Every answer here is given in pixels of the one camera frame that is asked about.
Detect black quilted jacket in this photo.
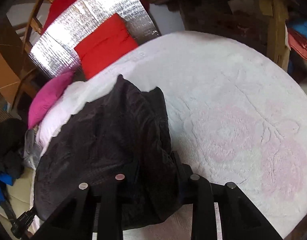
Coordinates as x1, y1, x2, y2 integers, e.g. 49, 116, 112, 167
34, 76, 181, 229

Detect pile of dark clothes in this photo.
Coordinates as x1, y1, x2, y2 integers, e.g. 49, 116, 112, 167
0, 118, 26, 204

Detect grey folded garment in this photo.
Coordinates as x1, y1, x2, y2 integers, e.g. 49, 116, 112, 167
22, 129, 42, 170

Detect white embossed bed blanket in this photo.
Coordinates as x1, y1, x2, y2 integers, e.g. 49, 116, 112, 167
36, 31, 307, 237

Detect pink cushion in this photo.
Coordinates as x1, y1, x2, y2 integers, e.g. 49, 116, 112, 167
28, 72, 74, 129

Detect silver foil insulation panel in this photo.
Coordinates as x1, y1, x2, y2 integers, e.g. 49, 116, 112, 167
29, 0, 160, 78

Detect red square cushion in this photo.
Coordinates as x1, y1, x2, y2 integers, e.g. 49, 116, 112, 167
74, 14, 138, 80

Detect stack of red blue cloths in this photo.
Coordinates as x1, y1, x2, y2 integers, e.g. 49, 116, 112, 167
287, 19, 307, 61

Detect wooden side table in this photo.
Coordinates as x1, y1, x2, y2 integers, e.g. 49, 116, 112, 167
150, 0, 299, 70

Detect wooden stair railing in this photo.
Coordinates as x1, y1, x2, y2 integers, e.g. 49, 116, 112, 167
18, 0, 54, 54

